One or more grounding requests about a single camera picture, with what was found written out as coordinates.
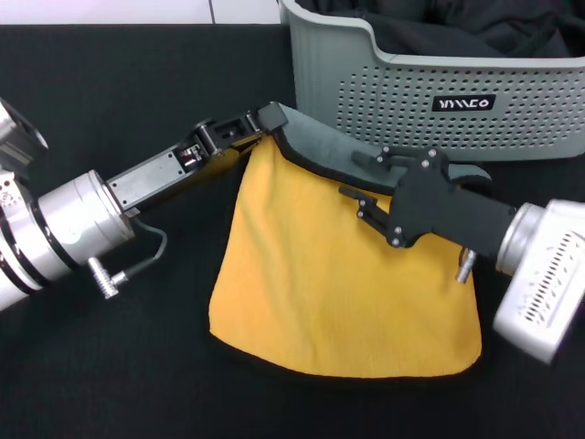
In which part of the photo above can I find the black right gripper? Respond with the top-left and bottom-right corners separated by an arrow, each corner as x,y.
338,146 -> 520,260

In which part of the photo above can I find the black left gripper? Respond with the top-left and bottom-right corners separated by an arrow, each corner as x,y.
107,101 -> 290,214

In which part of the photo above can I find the grey and yellow towel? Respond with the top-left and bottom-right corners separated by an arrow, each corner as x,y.
207,103 -> 494,379

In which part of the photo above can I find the grey perforated storage box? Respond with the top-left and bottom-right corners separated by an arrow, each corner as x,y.
278,0 -> 585,162

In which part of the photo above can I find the black tablecloth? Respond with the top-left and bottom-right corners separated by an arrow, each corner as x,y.
0,23 -> 585,439

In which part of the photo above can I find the black cloth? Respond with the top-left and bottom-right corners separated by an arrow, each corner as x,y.
296,0 -> 585,59

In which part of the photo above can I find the right arm connector cable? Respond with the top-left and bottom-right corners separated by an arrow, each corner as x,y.
455,246 -> 477,283

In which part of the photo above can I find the arm connector cable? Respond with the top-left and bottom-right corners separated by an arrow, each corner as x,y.
87,223 -> 168,301
455,246 -> 477,283

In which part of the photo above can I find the left arm connector cable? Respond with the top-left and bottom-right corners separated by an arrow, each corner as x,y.
87,223 -> 168,301

